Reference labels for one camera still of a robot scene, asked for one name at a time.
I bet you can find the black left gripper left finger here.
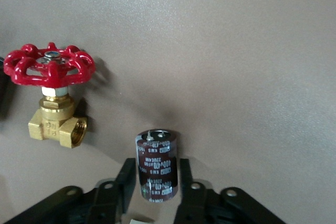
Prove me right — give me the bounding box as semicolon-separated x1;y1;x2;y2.
4;157;138;224

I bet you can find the brass valve red handwheel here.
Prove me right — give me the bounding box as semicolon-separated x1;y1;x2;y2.
3;41;97;149

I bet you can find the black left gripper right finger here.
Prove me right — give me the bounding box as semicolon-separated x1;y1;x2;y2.
172;158;287;224

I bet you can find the brown table mat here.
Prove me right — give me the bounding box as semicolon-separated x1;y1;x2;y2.
0;0;336;224

